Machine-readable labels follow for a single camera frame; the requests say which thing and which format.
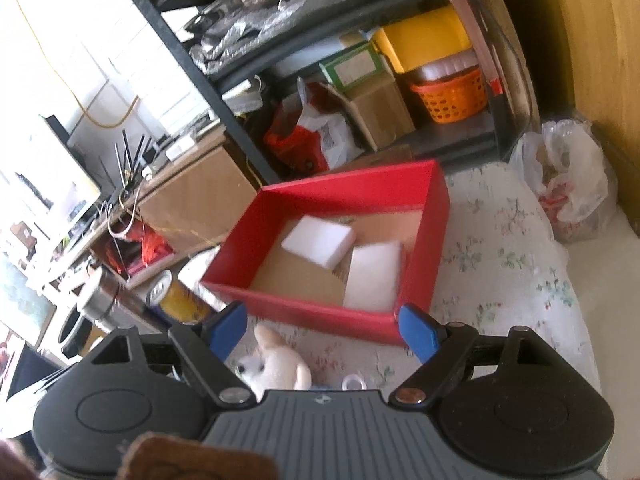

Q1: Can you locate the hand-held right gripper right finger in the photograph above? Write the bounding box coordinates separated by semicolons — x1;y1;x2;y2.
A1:
392;304;551;406

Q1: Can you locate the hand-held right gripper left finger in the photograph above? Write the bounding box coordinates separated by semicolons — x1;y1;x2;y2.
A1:
90;302;256;406

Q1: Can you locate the white plush toy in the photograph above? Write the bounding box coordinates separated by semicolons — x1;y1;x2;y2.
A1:
235;324;313;392

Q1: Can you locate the red cardboard box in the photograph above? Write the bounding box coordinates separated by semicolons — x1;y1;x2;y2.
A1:
200;160;453;346

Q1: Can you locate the yellow drink can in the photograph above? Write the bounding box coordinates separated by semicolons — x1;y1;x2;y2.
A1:
146;270;216;326

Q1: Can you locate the white foam sponge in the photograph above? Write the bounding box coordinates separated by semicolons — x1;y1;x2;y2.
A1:
344;241;405;311
281;216;357;265

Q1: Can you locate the wooden media cabinet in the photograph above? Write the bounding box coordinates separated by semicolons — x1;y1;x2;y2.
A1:
65;130;258;286

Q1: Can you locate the steel thermos flask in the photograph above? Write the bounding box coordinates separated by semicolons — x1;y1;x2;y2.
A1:
77;266;166;333

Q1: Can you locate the brown fuzzy cloth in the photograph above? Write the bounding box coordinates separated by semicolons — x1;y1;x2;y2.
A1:
117;435;278;480

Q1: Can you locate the white round appliance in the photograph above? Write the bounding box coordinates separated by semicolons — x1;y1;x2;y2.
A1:
57;305;96;356

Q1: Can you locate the small white box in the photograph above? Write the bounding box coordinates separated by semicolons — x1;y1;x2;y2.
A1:
165;135;197;161

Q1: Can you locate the black router with antennas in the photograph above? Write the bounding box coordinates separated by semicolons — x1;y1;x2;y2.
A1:
97;130;156;196

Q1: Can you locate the red and white plastic bag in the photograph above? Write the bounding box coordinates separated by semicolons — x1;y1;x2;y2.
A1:
265;77;363;171

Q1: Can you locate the flat screen monitor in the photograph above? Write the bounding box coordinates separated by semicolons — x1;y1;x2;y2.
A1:
0;115;101;231

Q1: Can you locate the brown cardboard box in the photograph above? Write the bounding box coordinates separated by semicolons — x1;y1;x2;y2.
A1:
320;77;416;152

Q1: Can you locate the white flat device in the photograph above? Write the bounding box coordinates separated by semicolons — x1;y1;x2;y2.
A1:
222;77;263;111

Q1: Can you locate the orange plastic basket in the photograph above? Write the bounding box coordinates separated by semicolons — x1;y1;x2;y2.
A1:
410;67;488;124

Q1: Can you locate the green cardboard box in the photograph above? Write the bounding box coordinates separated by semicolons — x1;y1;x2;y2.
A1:
320;42;383;92

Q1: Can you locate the clear bubble wrap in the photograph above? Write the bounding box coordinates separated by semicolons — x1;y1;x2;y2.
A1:
190;0;321;73

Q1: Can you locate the black metal shelf rack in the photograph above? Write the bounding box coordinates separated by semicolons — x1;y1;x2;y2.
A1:
105;0;541;186

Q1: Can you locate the yellow storage box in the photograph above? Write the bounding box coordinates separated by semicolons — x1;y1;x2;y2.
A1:
375;7;473;73

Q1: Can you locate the wooden headboard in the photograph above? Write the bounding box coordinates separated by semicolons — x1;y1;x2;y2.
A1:
487;0;640;241

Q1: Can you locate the yellow cable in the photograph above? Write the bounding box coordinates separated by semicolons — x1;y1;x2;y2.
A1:
15;0;141;129

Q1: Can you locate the black cable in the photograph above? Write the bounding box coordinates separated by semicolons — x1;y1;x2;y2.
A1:
440;0;531;91

